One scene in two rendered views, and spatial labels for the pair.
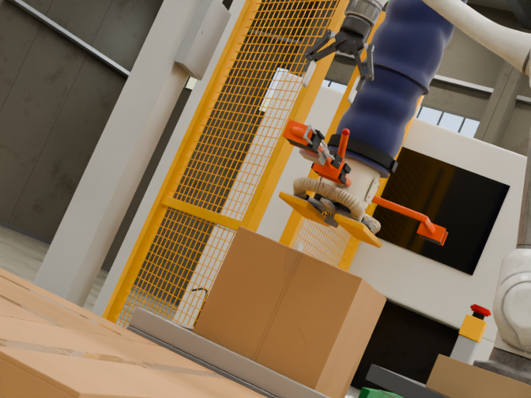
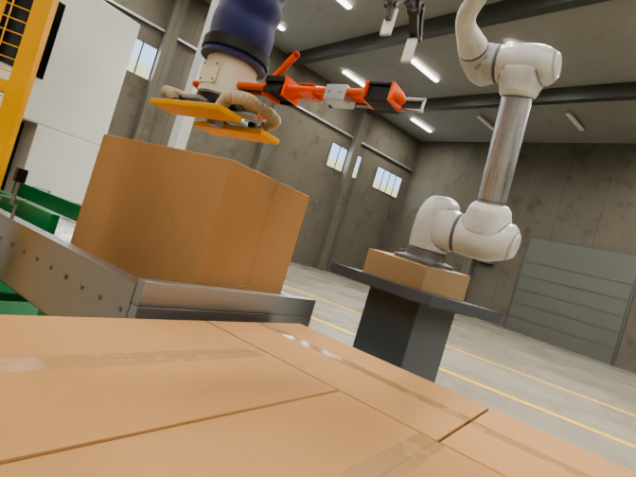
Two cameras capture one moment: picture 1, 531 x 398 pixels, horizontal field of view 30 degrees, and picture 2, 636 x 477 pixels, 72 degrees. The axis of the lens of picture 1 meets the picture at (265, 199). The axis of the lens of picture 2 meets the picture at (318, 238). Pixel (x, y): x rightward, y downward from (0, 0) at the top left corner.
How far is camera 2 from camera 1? 258 cm
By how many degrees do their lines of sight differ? 75
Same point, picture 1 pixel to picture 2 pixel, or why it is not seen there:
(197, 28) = not seen: outside the picture
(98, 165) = not seen: outside the picture
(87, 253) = not seen: outside the picture
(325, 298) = (290, 218)
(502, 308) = (507, 250)
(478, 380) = (443, 278)
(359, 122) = (261, 28)
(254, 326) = (244, 258)
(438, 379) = (426, 284)
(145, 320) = (159, 292)
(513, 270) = (504, 222)
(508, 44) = (478, 39)
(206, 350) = (224, 299)
